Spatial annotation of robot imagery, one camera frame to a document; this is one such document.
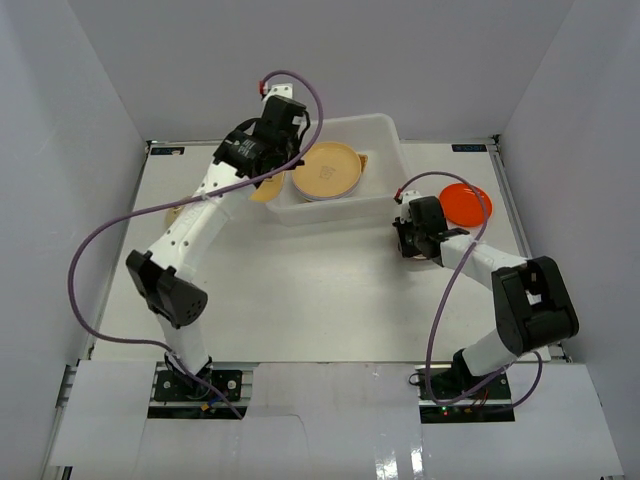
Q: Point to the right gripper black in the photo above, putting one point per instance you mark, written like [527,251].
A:
[402,225]

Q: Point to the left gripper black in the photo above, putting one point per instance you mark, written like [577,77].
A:
[288,154]

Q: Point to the orange round plate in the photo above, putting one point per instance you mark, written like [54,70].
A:
[462,207]

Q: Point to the yellow round plate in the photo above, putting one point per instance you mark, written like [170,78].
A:
[329,162]

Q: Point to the beige patterned plate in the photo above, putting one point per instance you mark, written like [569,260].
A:
[172,214]

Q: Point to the blue round plate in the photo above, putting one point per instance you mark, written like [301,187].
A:
[315,192]

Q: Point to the woven bamboo triangular tray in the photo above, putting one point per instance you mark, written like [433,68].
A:
[363,159]

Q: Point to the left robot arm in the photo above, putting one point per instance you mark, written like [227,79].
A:
[163,274]

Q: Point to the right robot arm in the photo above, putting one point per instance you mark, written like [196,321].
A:
[532,306]

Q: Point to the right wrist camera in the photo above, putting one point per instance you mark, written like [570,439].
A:
[406,196]

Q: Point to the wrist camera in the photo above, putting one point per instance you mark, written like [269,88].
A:
[267,90]
[406,196]

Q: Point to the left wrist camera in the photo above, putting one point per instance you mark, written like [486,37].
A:
[267,90]

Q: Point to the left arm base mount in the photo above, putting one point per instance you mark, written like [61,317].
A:
[176,398]

